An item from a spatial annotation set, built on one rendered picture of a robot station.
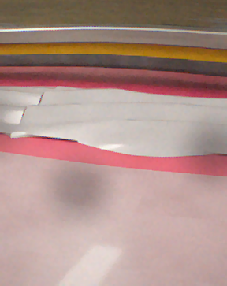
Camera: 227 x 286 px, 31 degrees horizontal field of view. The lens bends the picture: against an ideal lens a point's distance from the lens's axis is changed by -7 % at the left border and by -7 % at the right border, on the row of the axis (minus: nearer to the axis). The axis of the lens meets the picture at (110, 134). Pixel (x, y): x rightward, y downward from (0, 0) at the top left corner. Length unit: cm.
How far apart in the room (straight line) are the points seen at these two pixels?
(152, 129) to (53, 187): 5
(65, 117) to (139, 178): 6
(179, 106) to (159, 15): 7
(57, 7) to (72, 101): 7
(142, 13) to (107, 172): 12
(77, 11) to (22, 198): 15
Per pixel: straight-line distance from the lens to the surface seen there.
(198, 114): 21
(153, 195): 16
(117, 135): 20
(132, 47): 28
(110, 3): 26
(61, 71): 31
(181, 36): 24
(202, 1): 25
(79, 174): 17
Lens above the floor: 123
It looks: 39 degrees down
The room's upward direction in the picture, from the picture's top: 9 degrees counter-clockwise
